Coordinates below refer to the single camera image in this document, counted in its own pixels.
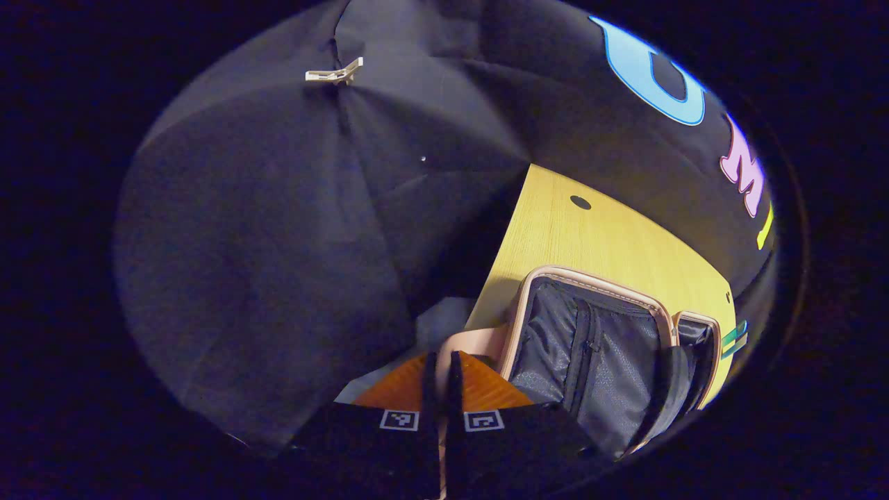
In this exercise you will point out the small backdrop clip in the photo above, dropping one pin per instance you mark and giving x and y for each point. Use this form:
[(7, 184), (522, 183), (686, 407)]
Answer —
[(333, 74)]

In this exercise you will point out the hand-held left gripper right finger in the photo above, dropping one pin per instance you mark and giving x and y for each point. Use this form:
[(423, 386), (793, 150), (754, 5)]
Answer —
[(455, 389)]

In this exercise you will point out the black backdrop cloth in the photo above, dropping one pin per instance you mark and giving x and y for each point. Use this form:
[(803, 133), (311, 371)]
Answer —
[(278, 243)]

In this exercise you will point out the pink suitcase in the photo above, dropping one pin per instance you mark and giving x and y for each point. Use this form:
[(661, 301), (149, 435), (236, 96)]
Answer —
[(611, 361)]

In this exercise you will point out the green striped skin care tube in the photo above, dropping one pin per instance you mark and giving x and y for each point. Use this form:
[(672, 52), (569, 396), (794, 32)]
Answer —
[(735, 339)]

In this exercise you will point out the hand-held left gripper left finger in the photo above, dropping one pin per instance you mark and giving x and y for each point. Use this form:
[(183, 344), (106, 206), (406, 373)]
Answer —
[(430, 389)]

